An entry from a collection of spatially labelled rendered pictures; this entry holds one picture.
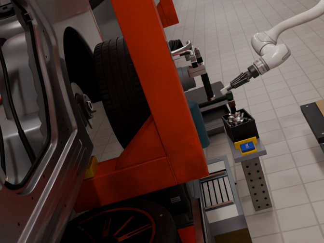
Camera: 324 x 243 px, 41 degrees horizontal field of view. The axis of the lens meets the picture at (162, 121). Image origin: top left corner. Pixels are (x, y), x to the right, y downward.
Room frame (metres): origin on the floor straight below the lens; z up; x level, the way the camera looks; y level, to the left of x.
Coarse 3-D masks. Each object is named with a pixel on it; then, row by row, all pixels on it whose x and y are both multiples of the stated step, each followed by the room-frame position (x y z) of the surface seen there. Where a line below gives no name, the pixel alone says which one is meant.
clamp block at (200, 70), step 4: (200, 64) 2.13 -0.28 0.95; (188, 68) 2.14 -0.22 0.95; (192, 68) 2.12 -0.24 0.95; (196, 68) 2.12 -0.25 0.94; (200, 68) 2.12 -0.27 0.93; (204, 68) 2.12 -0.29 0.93; (188, 72) 2.13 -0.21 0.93; (192, 72) 2.12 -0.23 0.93; (196, 72) 2.12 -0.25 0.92; (200, 72) 2.12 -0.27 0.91; (204, 72) 2.12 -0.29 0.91; (192, 76) 2.12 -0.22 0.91
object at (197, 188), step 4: (196, 180) 2.44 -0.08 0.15; (196, 184) 2.40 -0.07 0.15; (200, 184) 2.43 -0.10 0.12; (196, 188) 2.35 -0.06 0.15; (200, 188) 2.35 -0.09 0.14; (196, 192) 2.30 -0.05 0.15; (200, 192) 2.26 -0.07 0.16; (196, 196) 2.26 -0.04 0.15; (200, 196) 2.21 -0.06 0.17; (188, 216) 2.15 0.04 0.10; (192, 216) 2.15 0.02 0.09
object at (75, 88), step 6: (72, 84) 2.47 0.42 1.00; (72, 90) 2.43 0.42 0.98; (78, 90) 2.53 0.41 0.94; (78, 96) 2.45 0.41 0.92; (84, 96) 2.45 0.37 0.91; (78, 102) 2.40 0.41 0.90; (84, 102) 2.40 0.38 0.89; (84, 108) 2.38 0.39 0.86; (84, 114) 2.38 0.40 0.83; (90, 114) 2.41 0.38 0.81; (90, 120) 2.52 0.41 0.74; (90, 126) 2.47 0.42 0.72; (90, 132) 2.43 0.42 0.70
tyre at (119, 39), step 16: (96, 48) 2.31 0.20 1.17; (112, 48) 2.24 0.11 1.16; (96, 64) 2.19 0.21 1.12; (112, 64) 2.15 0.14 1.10; (128, 64) 2.13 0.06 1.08; (96, 80) 2.13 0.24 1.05; (112, 80) 2.10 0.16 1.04; (128, 80) 2.07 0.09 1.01; (112, 96) 2.06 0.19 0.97; (128, 96) 2.05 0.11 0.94; (144, 96) 2.03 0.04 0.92; (112, 112) 2.05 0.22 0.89; (128, 112) 2.04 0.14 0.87; (144, 112) 2.03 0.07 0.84; (112, 128) 2.06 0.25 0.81; (128, 128) 2.05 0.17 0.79
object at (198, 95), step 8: (200, 88) 3.57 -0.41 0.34; (216, 88) 3.43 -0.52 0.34; (192, 96) 3.44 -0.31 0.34; (200, 96) 3.37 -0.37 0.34; (216, 96) 3.24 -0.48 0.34; (224, 96) 3.21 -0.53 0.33; (200, 104) 3.22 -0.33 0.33; (208, 104) 3.22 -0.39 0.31; (216, 104) 3.21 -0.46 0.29; (224, 104) 3.21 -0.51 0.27; (208, 112) 3.56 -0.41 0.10; (216, 112) 3.50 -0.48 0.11; (224, 112) 3.44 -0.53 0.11; (208, 120) 3.40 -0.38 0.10; (216, 120) 3.22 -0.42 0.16; (208, 128) 3.22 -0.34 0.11
